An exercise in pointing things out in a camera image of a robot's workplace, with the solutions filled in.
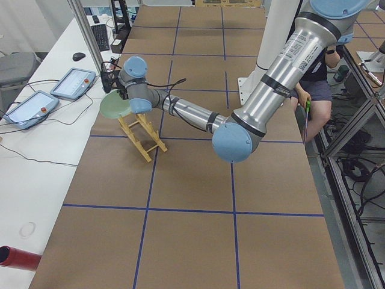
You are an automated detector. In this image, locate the pale green plate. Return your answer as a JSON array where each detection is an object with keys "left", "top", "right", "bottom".
[{"left": 99, "top": 90, "right": 131, "bottom": 119}]

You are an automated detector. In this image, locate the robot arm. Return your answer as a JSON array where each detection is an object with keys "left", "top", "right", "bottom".
[{"left": 117, "top": 1, "right": 369, "bottom": 163}]

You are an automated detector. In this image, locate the black computer mouse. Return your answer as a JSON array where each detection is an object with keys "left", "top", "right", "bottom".
[{"left": 72, "top": 52, "right": 86, "bottom": 62}]

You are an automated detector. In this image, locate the seated person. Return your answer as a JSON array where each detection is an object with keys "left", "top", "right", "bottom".
[{"left": 291, "top": 45, "right": 343, "bottom": 143}]

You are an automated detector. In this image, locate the aluminium frame post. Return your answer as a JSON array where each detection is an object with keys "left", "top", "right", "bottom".
[{"left": 67, "top": 0, "right": 111, "bottom": 93}]

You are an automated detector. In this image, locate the near teach pendant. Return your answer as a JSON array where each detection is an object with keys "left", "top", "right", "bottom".
[{"left": 3, "top": 90, "right": 59, "bottom": 129}]

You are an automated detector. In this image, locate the black keyboard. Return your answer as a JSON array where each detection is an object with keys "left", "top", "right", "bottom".
[{"left": 91, "top": 24, "right": 109, "bottom": 51}]

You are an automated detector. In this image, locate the red cylinder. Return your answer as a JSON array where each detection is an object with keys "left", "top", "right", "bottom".
[{"left": 1, "top": 246, "right": 42, "bottom": 271}]

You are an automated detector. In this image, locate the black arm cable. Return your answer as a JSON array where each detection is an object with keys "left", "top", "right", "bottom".
[{"left": 162, "top": 78, "right": 211, "bottom": 133}]

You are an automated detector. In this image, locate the wooden dish rack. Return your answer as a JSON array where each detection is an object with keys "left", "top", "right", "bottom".
[{"left": 118, "top": 114, "right": 168, "bottom": 163}]

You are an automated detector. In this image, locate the grey office chair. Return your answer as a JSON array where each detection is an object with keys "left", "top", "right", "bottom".
[{"left": 1, "top": 52, "right": 41, "bottom": 116}]

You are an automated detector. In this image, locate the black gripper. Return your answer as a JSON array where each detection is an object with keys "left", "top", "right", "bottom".
[{"left": 116, "top": 79, "right": 129, "bottom": 99}]

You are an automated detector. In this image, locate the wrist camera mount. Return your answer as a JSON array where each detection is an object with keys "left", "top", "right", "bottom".
[{"left": 100, "top": 61, "right": 121, "bottom": 93}]

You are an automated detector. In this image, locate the brown paper table cover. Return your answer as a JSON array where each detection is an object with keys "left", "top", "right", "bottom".
[{"left": 31, "top": 7, "right": 344, "bottom": 288}]

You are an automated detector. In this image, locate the far teach pendant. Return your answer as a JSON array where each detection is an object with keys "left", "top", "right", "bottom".
[{"left": 50, "top": 67, "right": 96, "bottom": 100}]

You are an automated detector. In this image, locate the teach pendant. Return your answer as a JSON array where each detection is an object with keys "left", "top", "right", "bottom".
[
  {"left": 3, "top": 90, "right": 59, "bottom": 129},
  {"left": 50, "top": 67, "right": 96, "bottom": 100}
]

